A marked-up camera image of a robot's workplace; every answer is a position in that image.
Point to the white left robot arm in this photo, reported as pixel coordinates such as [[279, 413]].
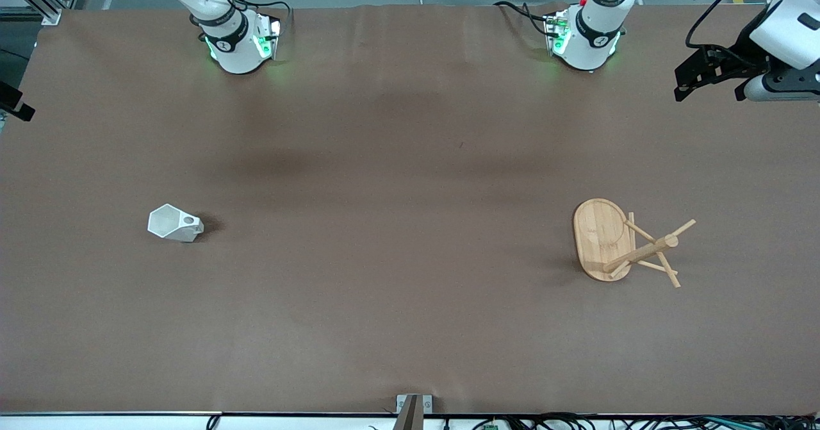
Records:
[[592, 39]]

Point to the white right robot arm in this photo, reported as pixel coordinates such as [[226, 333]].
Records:
[[237, 52]]

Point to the wooden cup rack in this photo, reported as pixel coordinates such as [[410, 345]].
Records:
[[599, 238]]

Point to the brown table cover sheet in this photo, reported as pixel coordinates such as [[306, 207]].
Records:
[[410, 289]]

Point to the white faceted cup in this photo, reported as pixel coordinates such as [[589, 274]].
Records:
[[168, 222]]

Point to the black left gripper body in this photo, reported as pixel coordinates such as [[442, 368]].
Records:
[[737, 60]]

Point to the grey metal camera bracket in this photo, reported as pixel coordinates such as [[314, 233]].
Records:
[[413, 417]]

